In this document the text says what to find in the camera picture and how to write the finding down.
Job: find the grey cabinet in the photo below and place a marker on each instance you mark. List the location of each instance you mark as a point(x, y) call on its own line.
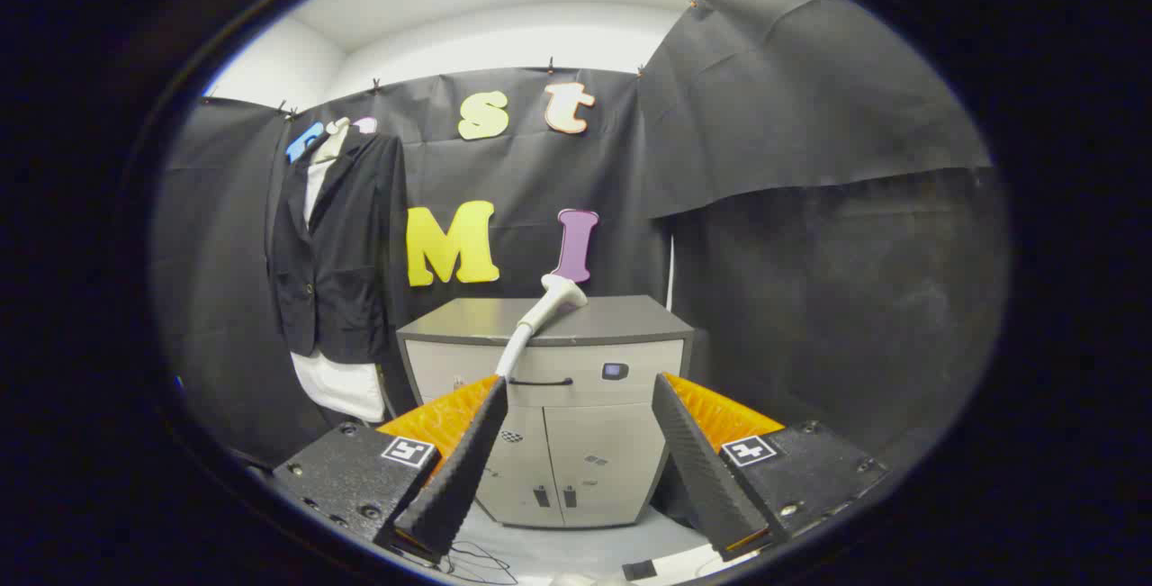
point(585, 451)

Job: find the black backdrop cloth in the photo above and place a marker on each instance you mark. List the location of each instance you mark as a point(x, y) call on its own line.
point(810, 118)

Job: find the white clothes hanger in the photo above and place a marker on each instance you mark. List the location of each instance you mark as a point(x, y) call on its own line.
point(331, 143)

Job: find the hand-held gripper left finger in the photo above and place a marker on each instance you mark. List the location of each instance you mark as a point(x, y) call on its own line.
point(468, 469)

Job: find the small cabinet display panel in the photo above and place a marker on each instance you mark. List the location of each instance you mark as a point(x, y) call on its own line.
point(615, 371)

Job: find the white shirt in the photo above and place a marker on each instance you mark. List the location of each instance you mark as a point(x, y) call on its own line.
point(346, 388)

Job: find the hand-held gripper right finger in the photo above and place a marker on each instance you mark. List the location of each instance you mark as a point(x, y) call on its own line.
point(697, 469)

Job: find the black suit jacket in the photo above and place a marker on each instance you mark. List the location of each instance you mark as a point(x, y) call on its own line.
point(346, 271)

